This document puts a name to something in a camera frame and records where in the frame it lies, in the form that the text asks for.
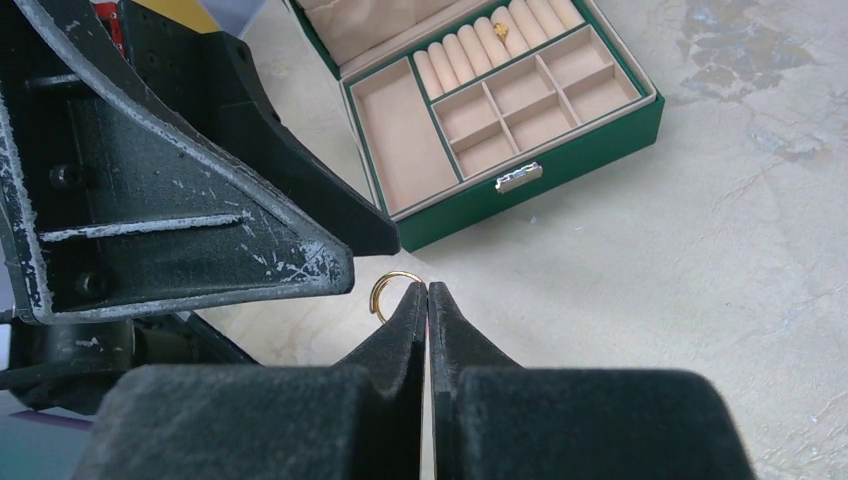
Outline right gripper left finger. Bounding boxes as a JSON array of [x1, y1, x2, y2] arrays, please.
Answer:
[[73, 283, 427, 479]]

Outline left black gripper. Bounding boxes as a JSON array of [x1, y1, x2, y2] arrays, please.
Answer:
[[1, 1, 355, 415]]

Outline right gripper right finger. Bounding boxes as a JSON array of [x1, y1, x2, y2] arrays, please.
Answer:
[[428, 282, 755, 479]]

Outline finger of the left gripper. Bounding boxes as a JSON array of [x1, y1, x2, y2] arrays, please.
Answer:
[[119, 1, 401, 257]]

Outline copper ring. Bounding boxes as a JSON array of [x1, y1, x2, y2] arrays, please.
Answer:
[[368, 270, 427, 326]]

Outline green jewelry box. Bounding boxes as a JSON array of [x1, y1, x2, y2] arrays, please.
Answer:
[[290, 1, 664, 251]]

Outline green jewelry tray insert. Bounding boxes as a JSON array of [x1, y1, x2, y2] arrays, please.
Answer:
[[340, 1, 658, 221]]

